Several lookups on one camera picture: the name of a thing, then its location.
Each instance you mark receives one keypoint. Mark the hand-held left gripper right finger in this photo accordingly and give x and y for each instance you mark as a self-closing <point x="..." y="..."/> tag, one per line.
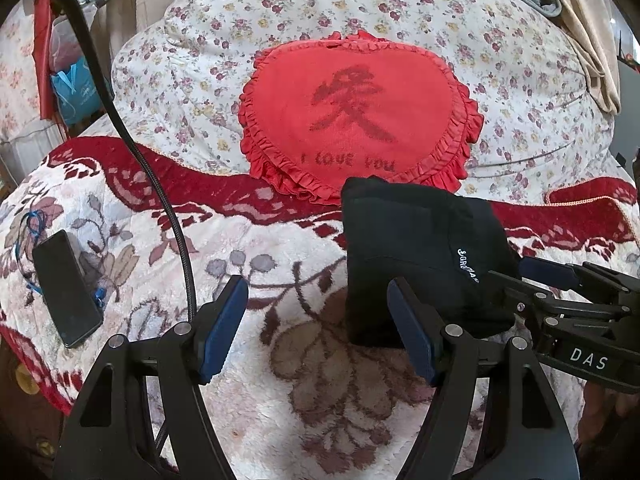
<point x="411" y="335"/>

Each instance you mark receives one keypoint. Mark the floral pillow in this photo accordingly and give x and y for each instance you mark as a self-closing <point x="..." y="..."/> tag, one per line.
<point x="20" y="90"/>

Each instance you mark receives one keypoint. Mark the red heart-shaped ruffled pillow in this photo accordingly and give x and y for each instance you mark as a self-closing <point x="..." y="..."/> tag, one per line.
<point x="350" y="110"/>

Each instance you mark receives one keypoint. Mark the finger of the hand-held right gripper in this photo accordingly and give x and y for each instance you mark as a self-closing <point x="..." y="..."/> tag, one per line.
<point x="530" y="297"/>
<point x="550" y="272"/>

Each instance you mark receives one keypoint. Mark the red and white floral blanket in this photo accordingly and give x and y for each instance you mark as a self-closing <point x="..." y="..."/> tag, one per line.
<point x="300" y="385"/>

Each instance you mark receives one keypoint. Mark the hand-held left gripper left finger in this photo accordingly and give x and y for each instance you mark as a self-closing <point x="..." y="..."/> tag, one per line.
<point x="220" y="330"/>

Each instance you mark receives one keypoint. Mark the black pants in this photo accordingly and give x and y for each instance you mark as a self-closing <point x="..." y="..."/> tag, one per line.
<point x="410" y="240"/>

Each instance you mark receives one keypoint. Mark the blue bag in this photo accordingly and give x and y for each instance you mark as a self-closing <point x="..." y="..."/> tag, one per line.
<point x="75" y="95"/>

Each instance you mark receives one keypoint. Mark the beige curtain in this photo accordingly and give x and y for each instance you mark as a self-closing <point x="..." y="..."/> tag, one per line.
<point x="585" y="25"/>

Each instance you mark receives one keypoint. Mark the person's right hand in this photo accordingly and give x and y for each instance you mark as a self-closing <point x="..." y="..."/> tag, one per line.
<point x="607" y="415"/>

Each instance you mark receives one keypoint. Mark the black smartphone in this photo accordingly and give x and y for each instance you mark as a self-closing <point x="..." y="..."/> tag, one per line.
<point x="67" y="290"/>

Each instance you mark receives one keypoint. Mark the white floral quilt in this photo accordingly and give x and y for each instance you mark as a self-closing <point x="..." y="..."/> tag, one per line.
<point x="200" y="60"/>

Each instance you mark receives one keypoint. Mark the white and red plastic bag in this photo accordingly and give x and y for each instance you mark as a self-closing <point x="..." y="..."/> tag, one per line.
<point x="67" y="42"/>

